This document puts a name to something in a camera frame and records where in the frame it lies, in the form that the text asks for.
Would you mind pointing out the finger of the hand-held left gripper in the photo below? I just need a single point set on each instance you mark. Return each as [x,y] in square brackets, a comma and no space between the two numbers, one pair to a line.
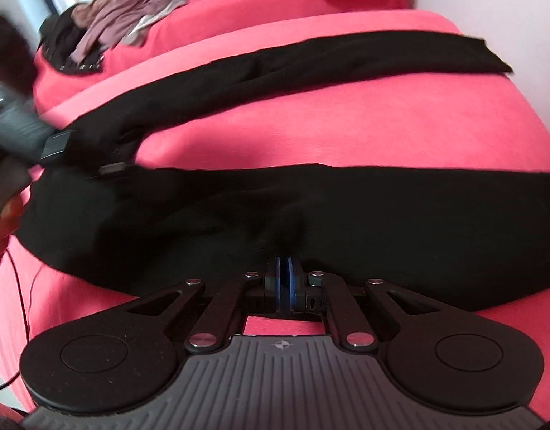
[58,145]
[113,168]

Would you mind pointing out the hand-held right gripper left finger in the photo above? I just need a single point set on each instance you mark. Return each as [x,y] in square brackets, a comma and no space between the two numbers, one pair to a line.
[279,286]

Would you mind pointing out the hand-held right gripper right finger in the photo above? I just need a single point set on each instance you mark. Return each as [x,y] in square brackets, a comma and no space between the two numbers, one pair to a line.
[294,286]

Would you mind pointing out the black pants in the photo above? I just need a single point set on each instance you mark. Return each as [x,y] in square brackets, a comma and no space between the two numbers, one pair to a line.
[391,233]

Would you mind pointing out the person's left hand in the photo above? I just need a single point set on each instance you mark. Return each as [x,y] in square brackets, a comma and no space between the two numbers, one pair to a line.
[4,224]

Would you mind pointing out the dark blurred object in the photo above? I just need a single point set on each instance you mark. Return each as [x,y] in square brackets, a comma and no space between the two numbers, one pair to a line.
[6,53]

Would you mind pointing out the black crumpled garment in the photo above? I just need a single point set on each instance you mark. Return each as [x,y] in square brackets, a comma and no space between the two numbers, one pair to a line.
[60,40]

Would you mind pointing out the mauve crumpled garment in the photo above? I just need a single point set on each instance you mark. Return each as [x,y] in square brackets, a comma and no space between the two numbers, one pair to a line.
[123,9]

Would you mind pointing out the pink fleece blanket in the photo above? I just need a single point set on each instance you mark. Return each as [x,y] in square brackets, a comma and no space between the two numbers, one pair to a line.
[346,130]

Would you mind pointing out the pink bed sheet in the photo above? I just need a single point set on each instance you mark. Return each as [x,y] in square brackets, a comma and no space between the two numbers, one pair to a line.
[239,13]

